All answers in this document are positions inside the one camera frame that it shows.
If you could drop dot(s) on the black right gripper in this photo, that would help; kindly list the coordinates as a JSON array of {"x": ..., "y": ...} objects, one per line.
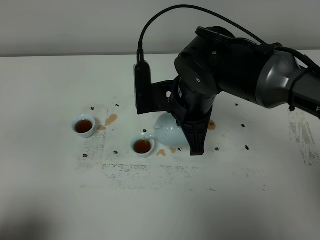
[{"x": 190, "y": 101}]

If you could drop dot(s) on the light blue porcelain teapot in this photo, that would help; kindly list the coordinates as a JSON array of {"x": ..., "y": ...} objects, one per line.
[{"x": 167, "y": 132}]

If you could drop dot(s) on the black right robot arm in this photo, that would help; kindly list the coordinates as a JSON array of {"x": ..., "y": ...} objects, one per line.
[{"x": 216, "y": 61}]

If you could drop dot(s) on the light blue teacup centre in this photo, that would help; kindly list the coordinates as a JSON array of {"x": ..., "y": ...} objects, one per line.
[{"x": 143, "y": 144}]

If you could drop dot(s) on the light blue teacup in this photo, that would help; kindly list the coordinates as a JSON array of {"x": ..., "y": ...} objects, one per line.
[
  {"x": 143, "y": 144},
  {"x": 84, "y": 125}
]

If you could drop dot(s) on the light blue teacup left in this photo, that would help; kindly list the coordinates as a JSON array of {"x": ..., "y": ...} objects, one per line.
[{"x": 84, "y": 125}]

